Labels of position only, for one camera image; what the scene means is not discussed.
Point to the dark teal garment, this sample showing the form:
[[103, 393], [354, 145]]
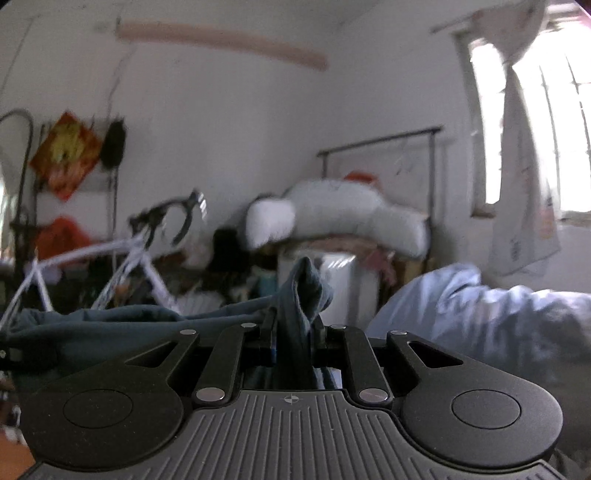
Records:
[[304, 286]]

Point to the red diamond wall poster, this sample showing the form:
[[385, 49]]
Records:
[[64, 154]]

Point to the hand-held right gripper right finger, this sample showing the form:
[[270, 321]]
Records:
[[319, 350]]

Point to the barred window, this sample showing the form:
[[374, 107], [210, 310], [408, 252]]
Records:
[[568, 138]]

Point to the white printed curtain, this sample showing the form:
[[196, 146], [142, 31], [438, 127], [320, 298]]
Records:
[[521, 184]]

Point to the large white plush bear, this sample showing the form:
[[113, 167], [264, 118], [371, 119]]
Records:
[[341, 203]]

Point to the red plush hat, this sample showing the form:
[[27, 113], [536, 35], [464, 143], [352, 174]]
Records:
[[362, 177]]

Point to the curved metal stand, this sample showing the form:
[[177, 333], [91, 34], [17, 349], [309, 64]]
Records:
[[28, 127]]

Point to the black clothes rack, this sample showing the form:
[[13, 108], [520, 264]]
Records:
[[434, 175]]

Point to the black bag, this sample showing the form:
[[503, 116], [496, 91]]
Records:
[[228, 251]]

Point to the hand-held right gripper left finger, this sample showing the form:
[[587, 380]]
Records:
[[272, 353]]

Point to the pink wall beam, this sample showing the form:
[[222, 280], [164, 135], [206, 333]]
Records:
[[221, 41]]

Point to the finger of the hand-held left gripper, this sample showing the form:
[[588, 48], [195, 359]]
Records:
[[14, 356]]

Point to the white frame bicycle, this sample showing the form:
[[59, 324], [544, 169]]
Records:
[[138, 258]]

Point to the orange cloth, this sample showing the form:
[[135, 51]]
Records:
[[62, 237]]

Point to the blue tree print duvet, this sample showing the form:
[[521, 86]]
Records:
[[461, 314]]

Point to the black hanging object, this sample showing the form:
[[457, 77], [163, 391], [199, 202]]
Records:
[[114, 144]]

